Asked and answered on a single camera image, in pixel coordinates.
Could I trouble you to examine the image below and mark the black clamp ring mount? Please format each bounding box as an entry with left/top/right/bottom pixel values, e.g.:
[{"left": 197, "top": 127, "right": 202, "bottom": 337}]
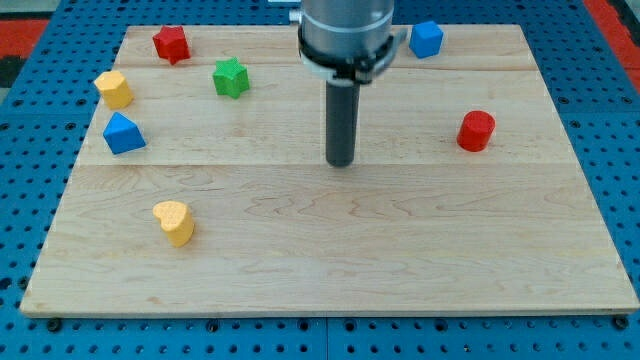
[{"left": 298, "top": 29, "right": 407, "bottom": 84}]

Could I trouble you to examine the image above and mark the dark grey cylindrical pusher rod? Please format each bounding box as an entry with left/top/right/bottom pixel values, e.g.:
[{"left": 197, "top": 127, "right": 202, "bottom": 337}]
[{"left": 325, "top": 82, "right": 360, "bottom": 167}]

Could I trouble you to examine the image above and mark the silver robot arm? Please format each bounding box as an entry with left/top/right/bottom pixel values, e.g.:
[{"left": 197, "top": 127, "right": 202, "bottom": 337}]
[{"left": 298, "top": 0, "right": 407, "bottom": 168}]

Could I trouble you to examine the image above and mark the green star block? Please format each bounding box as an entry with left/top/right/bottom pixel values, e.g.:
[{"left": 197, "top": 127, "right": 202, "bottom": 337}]
[{"left": 212, "top": 57, "right": 250, "bottom": 99}]

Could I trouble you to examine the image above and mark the red star block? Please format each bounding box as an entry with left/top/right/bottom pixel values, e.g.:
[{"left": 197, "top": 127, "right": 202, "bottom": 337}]
[{"left": 152, "top": 26, "right": 191, "bottom": 65}]

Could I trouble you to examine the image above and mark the blue cube block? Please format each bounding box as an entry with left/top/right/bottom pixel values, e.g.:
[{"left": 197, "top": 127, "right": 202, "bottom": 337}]
[{"left": 409, "top": 21, "right": 444, "bottom": 59}]

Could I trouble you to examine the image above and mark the red cylinder block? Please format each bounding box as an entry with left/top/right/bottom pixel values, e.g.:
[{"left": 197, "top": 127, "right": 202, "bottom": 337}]
[{"left": 456, "top": 110, "right": 496, "bottom": 152}]

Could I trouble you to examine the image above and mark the light wooden board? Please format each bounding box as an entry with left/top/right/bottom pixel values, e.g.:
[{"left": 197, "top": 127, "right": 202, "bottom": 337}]
[{"left": 21, "top": 25, "right": 639, "bottom": 318}]

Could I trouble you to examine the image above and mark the yellow heart block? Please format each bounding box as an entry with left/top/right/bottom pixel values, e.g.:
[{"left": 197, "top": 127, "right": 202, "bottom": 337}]
[{"left": 152, "top": 200, "right": 195, "bottom": 248}]

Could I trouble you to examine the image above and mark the blue triangle block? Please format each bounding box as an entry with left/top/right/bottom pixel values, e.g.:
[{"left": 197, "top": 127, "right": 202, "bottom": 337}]
[{"left": 103, "top": 112, "right": 146, "bottom": 155}]

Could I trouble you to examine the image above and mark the yellow hexagon block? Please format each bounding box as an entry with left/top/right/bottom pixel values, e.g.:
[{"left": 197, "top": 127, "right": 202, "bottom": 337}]
[{"left": 94, "top": 70, "right": 134, "bottom": 110}]

